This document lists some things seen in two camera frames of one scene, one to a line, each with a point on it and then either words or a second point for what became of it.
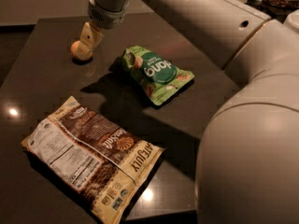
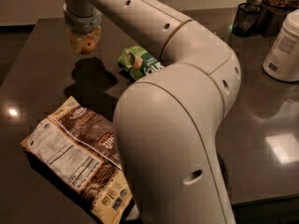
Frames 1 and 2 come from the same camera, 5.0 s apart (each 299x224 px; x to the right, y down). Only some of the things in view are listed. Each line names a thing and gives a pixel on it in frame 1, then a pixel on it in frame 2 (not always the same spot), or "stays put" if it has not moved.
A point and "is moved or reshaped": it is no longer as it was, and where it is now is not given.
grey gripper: x=107 y=15 -> x=82 y=24
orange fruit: x=74 y=51 is moved or reshaped
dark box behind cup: x=277 y=12 stays put
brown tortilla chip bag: x=92 y=159 stays put
